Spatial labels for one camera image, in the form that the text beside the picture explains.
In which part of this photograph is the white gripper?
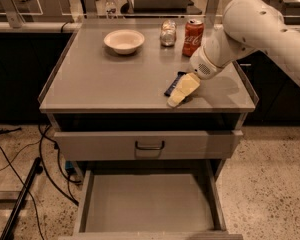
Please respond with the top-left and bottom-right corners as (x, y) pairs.
(167, 47), (222, 107)

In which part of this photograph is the blue rxbar blueberry bar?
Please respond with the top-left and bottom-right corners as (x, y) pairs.
(164, 71), (186, 97)

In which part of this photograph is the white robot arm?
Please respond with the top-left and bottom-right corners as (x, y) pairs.
(167, 0), (300, 107)

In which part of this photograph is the grey top drawer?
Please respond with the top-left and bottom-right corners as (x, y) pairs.
(54, 130), (243, 161)

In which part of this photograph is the grey drawer cabinet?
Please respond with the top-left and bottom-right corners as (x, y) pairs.
(38, 18), (260, 240)

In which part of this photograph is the open grey middle drawer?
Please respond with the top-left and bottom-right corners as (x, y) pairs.
(58, 169), (244, 240)

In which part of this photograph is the red coca-cola can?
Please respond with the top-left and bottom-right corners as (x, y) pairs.
(182, 19), (204, 57)

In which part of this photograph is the clear glass jar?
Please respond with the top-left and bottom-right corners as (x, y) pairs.
(160, 19), (176, 47)

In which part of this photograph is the white paper bowl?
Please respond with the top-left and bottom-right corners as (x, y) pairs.
(104, 29), (145, 55)

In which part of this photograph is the clear water bottle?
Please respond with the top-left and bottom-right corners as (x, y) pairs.
(105, 0), (117, 19)

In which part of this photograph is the black bar on floor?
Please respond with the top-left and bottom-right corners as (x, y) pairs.
(0, 157), (41, 240)

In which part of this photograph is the black drawer handle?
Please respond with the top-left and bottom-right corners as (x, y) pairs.
(135, 141), (165, 151)

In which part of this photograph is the black floor cable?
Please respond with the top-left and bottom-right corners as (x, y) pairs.
(0, 123), (83, 240)

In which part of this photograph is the white horizontal rail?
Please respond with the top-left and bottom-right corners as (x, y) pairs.
(0, 20), (300, 39)

